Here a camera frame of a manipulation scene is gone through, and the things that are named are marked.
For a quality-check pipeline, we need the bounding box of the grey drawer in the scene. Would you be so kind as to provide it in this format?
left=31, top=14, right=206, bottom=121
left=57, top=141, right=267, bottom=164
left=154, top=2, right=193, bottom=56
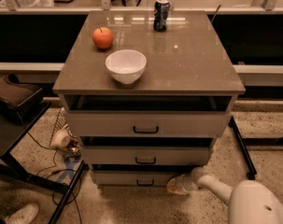
left=63, top=94, right=233, bottom=138
left=80, top=137, right=214, bottom=165
left=91, top=164, right=193, bottom=187

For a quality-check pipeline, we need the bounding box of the dark brown bag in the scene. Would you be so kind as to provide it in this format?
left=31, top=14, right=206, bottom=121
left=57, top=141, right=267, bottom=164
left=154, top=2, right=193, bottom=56
left=0, top=74, right=43, bottom=117

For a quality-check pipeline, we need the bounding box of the white round device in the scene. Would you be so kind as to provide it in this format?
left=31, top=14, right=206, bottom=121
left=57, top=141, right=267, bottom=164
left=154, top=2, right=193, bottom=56
left=51, top=129, right=71, bottom=148

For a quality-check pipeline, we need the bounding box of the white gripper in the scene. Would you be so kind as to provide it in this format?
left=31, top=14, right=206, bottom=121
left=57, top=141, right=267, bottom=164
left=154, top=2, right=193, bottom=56
left=166, top=167, right=207, bottom=195

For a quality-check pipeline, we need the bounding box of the grey top drawer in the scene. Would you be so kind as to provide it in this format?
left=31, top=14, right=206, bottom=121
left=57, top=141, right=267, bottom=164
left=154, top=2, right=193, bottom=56
left=63, top=94, right=233, bottom=138

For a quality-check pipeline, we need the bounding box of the red apple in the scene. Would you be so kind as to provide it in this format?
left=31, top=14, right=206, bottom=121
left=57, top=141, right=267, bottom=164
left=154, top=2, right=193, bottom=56
left=92, top=27, right=113, bottom=49

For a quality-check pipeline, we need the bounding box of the grey middle drawer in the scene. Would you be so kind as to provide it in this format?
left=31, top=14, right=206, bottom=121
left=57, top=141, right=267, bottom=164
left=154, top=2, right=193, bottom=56
left=80, top=137, right=214, bottom=165

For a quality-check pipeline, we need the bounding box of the dark soda can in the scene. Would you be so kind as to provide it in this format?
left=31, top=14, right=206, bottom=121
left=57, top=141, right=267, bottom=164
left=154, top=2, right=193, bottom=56
left=153, top=0, right=170, bottom=32

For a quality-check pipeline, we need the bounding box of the white bowl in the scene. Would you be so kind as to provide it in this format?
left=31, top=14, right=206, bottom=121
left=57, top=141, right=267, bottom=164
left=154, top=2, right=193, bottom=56
left=106, top=49, right=147, bottom=84

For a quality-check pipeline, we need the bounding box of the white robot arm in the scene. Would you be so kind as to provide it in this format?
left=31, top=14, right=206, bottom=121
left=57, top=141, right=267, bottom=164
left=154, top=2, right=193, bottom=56
left=166, top=167, right=283, bottom=224

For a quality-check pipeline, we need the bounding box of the grey bottom drawer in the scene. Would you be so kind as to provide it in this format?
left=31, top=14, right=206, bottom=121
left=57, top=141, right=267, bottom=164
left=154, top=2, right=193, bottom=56
left=91, top=164, right=193, bottom=187

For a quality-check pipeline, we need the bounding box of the wire mesh basket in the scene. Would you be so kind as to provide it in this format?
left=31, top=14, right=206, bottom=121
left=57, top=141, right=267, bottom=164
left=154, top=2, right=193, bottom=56
left=50, top=108, right=73, bottom=147

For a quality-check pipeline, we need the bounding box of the black side table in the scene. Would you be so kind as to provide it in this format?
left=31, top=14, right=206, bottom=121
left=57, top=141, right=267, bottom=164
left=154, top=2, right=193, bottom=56
left=0, top=102, right=87, bottom=224

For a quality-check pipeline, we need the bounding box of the black stand leg with caster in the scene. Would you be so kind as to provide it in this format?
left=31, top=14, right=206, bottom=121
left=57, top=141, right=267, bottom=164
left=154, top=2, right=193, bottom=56
left=229, top=117, right=257, bottom=180

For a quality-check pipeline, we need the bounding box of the grey drawer cabinet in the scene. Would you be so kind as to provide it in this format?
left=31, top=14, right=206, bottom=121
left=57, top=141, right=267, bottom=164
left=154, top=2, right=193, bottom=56
left=52, top=10, right=246, bottom=185

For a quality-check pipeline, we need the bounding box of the black floor cable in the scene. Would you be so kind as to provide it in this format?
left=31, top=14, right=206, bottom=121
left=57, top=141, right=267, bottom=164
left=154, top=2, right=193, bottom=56
left=17, top=112, right=83, bottom=224

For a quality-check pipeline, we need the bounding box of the white shoe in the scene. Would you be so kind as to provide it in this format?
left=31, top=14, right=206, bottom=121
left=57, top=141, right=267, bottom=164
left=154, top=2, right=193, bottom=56
left=4, top=203, right=39, bottom=224

